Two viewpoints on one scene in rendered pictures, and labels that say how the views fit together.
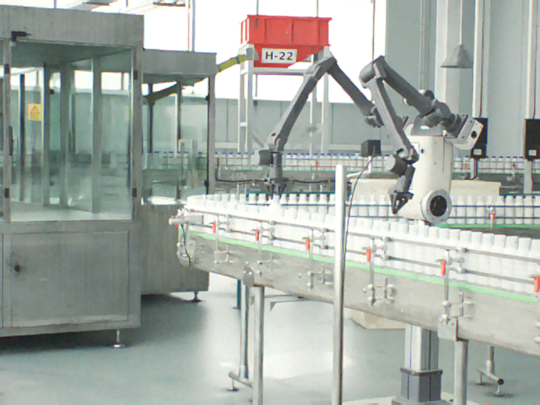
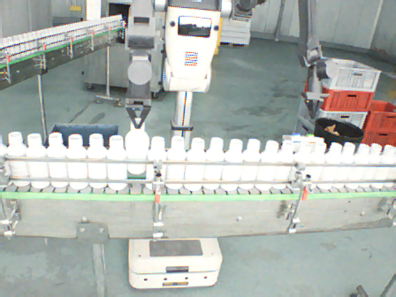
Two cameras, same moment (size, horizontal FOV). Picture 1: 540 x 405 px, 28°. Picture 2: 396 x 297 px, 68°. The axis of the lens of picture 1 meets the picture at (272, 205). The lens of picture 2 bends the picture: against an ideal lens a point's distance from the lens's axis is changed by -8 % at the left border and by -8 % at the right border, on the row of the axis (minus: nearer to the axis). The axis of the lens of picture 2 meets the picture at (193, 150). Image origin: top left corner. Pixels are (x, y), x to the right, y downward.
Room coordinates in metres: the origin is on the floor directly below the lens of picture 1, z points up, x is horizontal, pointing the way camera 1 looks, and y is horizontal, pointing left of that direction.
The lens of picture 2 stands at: (4.49, 0.71, 1.58)
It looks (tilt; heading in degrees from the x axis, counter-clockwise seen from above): 28 degrees down; 286
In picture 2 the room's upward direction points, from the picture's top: 7 degrees clockwise
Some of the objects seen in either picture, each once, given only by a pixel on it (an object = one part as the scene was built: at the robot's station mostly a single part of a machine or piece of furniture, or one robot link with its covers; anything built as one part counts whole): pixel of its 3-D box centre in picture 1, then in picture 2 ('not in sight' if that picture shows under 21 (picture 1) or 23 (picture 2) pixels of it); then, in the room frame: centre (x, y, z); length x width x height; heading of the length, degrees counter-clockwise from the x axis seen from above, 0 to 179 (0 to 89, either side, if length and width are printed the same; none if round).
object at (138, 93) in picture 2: (275, 173); (139, 86); (4.87, -0.01, 1.32); 0.10 x 0.07 x 0.07; 118
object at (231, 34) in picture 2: not in sight; (228, 28); (6.85, -9.80, 0.50); 1.24 x 1.03 x 1.00; 30
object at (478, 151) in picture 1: (477, 138); not in sight; (10.74, -1.98, 1.55); 0.17 x 0.15 x 0.42; 100
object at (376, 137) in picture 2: not in sight; (370, 132); (3.42, -3.08, 0.33); 0.61 x 0.41 x 0.22; 30
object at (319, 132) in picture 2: not in sight; (330, 158); (3.97, -2.06, 0.32); 0.45 x 0.45 x 0.64
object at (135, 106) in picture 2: (274, 189); (138, 111); (4.87, -0.01, 1.25); 0.07 x 0.07 x 0.09; 28
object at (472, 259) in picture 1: (476, 257); not in sight; (3.60, -0.67, 1.08); 0.06 x 0.06 x 0.17
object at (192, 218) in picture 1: (188, 240); not in sight; (5.52, 0.42, 0.96); 0.23 x 0.10 x 0.27; 118
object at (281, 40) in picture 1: (282, 151); not in sight; (11.73, -0.09, 1.40); 0.92 x 0.72 x 2.80; 100
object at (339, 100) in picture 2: not in sight; (338, 94); (3.99, -2.67, 0.78); 0.61 x 0.41 x 0.22; 34
